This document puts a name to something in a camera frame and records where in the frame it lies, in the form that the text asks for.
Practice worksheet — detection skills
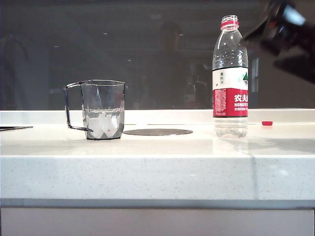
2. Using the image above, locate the dark round flat disc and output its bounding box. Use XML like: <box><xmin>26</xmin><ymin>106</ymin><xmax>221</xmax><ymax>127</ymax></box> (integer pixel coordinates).
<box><xmin>123</xmin><ymin>128</ymin><xmax>194</xmax><ymax>136</ymax></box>

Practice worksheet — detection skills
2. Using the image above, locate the clear red-label mineral water bottle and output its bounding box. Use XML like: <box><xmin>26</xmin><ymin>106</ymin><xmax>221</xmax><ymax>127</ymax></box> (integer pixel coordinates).
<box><xmin>212</xmin><ymin>15</ymin><xmax>249</xmax><ymax>138</ymax></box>

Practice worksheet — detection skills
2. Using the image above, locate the clear faceted plastic mug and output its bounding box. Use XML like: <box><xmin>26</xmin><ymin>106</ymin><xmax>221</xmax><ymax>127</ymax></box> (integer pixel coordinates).
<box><xmin>63</xmin><ymin>79</ymin><xmax>126</xmax><ymax>141</ymax></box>

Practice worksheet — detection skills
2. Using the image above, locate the dark flat cooktop panel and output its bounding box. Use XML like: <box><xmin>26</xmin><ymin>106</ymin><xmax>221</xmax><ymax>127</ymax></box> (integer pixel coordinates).
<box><xmin>0</xmin><ymin>126</ymin><xmax>33</xmax><ymax>132</ymax></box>

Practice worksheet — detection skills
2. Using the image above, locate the white cabinet front panel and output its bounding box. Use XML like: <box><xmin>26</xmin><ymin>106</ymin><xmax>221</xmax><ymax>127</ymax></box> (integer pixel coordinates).
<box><xmin>0</xmin><ymin>207</ymin><xmax>315</xmax><ymax>236</ymax></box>

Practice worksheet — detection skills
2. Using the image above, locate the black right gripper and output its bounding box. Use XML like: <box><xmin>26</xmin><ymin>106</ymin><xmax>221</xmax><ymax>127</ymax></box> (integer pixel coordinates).
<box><xmin>242</xmin><ymin>0</ymin><xmax>308</xmax><ymax>56</ymax></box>

